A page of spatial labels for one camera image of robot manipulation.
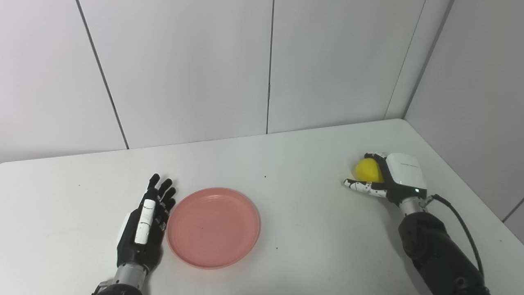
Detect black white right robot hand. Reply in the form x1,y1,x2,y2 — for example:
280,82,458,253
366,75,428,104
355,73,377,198
343,152,428,205

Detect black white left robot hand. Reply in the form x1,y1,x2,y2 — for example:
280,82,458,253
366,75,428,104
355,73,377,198
116,174,177,273

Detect yellow lemon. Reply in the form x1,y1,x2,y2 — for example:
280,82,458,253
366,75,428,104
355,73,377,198
355,158,385,184

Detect pink round plate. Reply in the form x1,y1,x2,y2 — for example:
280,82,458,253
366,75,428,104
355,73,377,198
166,188,261,270

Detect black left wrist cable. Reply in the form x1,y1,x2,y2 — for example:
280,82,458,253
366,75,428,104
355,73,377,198
93,281,116,295

